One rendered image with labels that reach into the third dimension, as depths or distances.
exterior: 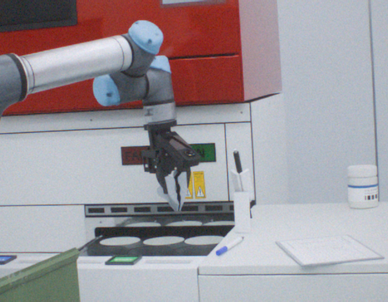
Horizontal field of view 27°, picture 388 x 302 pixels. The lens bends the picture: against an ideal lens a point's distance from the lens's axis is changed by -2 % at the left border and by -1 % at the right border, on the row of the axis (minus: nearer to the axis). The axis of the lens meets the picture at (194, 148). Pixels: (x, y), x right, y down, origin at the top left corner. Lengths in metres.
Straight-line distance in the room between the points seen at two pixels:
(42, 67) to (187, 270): 0.48
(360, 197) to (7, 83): 0.86
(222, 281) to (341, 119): 2.12
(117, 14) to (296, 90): 1.58
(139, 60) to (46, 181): 0.59
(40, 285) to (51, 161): 1.01
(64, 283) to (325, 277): 0.45
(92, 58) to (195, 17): 0.42
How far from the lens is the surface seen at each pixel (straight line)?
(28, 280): 1.17
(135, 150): 2.10
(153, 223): 2.10
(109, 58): 1.67
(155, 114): 1.88
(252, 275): 1.43
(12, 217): 2.26
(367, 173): 1.91
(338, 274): 1.42
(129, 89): 1.81
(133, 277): 1.48
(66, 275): 1.26
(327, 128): 3.50
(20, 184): 2.23
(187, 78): 2.00
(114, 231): 2.34
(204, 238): 1.99
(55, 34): 2.11
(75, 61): 1.63
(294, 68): 3.50
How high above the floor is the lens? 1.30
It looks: 5 degrees down
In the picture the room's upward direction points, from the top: 4 degrees counter-clockwise
